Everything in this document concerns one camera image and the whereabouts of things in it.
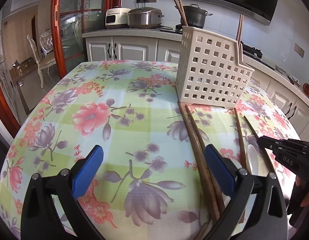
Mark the white ceramic spoon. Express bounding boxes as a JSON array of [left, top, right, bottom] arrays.
[[246, 144, 266, 176]]

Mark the brown wooden chopstick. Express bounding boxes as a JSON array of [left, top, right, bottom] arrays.
[[176, 0, 189, 27], [236, 14, 244, 44], [185, 105, 225, 214], [173, 0, 188, 26], [234, 108, 247, 168], [178, 102, 220, 223]]

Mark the person's hand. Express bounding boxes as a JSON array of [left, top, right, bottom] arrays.
[[294, 174, 309, 208]]

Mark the red jar on counter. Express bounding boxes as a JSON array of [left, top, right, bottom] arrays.
[[302, 83, 309, 96]]

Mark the black gas stove top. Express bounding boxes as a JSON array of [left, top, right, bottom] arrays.
[[176, 24, 267, 66]]

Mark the floral tablecloth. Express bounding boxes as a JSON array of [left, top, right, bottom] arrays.
[[0, 60, 309, 240]]

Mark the white perforated utensil basket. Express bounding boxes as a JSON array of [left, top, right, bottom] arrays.
[[176, 27, 254, 108]]

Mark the white dining chair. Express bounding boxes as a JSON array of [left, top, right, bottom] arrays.
[[27, 29, 56, 89]]

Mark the dark stock pot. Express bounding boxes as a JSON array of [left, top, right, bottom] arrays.
[[183, 4, 213, 29]]

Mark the silver pressure cooker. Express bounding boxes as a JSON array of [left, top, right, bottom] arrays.
[[127, 7, 164, 29]]

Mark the white rice cooker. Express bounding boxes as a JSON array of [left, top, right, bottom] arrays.
[[105, 7, 131, 29]]

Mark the red framed glass door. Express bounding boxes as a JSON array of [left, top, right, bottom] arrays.
[[50, 0, 122, 78]]

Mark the wall light switch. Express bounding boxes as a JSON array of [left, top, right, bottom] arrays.
[[294, 43, 305, 58]]

